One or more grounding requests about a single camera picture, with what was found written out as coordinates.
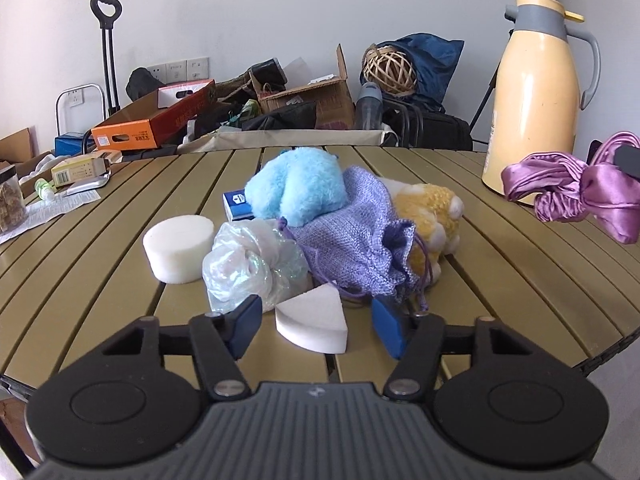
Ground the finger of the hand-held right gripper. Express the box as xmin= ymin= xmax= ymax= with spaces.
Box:
xmin=617 ymin=145 xmax=640 ymax=181

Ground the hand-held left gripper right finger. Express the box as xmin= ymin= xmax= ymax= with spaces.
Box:
xmin=371 ymin=297 xmax=548 ymax=402

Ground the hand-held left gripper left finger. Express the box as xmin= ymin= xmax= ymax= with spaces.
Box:
xmin=87 ymin=295 xmax=263 ymax=402

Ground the iridescent clear plastic wrap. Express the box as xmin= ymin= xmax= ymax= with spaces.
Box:
xmin=201 ymin=220 xmax=313 ymax=313

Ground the white foam wedge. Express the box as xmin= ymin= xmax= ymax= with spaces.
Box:
xmin=274 ymin=282 xmax=349 ymax=354

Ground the purple satin cloth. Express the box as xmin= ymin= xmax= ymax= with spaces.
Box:
xmin=501 ymin=131 xmax=640 ymax=245

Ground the blue tissue packet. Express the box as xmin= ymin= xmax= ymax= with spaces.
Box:
xmin=222 ymin=187 xmax=255 ymax=222

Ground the light blue plush toy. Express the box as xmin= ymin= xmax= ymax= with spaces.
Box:
xmin=245 ymin=146 xmax=347 ymax=227

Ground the white foam cylinder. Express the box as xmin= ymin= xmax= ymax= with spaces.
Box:
xmin=142 ymin=214 xmax=215 ymax=285

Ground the yellow thermos jug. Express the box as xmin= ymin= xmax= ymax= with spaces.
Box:
xmin=481 ymin=0 xmax=601 ymax=206

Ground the yellow plush toy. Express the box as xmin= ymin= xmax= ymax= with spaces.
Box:
xmin=387 ymin=182 xmax=465 ymax=281

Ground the olive slatted folding table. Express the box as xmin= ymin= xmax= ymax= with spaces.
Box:
xmin=0 ymin=142 xmax=640 ymax=401

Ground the beige folding wagon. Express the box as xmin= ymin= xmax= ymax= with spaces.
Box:
xmin=176 ymin=127 xmax=397 ymax=155

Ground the black backpack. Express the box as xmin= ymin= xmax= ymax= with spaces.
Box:
xmin=382 ymin=102 xmax=473 ymax=151

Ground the black folded cloth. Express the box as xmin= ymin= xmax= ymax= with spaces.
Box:
xmin=239 ymin=101 xmax=319 ymax=132

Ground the silver blister pack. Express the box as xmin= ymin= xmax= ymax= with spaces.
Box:
xmin=64 ymin=172 xmax=112 ymax=197

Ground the green patterned packet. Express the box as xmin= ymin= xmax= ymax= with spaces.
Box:
xmin=227 ymin=99 xmax=262 ymax=128

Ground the grey blue water bottle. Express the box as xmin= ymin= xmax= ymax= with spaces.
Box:
xmin=354 ymin=81 xmax=385 ymax=131

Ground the printed paper leaflet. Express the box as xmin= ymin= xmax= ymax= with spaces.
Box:
xmin=0 ymin=187 xmax=103 ymax=246

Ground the dark blue fabric bag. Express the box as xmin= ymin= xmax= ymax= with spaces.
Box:
xmin=374 ymin=32 xmax=465 ymax=113

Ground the orange cardboard tray box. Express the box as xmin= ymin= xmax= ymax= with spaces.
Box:
xmin=91 ymin=79 xmax=217 ymax=153

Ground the beige medicine box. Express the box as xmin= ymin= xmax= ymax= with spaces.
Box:
xmin=50 ymin=150 xmax=123 ymax=188

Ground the small brown cardboard box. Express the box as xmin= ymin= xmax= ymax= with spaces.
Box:
xmin=249 ymin=44 xmax=357 ymax=131

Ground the brown fabric bag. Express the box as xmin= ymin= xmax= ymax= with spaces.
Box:
xmin=215 ymin=72 xmax=256 ymax=103

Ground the blue carton box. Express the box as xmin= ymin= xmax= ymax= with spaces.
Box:
xmin=54 ymin=131 xmax=87 ymax=157

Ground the woven wicker ball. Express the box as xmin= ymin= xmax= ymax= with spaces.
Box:
xmin=361 ymin=45 xmax=417 ymax=96

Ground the black cloth bag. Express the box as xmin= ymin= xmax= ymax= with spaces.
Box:
xmin=125 ymin=67 xmax=166 ymax=102

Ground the clear jar with brown snacks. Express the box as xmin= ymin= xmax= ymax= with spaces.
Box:
xmin=0 ymin=164 xmax=29 ymax=233

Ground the open cardboard box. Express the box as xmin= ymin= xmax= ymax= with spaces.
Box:
xmin=0 ymin=127 xmax=55 ymax=173

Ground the lavender knitted drawstring pouch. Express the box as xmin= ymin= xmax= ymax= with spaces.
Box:
xmin=287 ymin=165 xmax=431 ymax=311

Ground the black camera tripod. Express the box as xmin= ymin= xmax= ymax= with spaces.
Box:
xmin=469 ymin=30 xmax=511 ymax=138

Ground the silver metal tube frame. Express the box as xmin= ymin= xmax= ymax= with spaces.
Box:
xmin=55 ymin=83 xmax=107 ymax=133

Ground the black wagon pull handle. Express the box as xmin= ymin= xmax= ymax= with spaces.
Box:
xmin=90 ymin=0 xmax=123 ymax=116

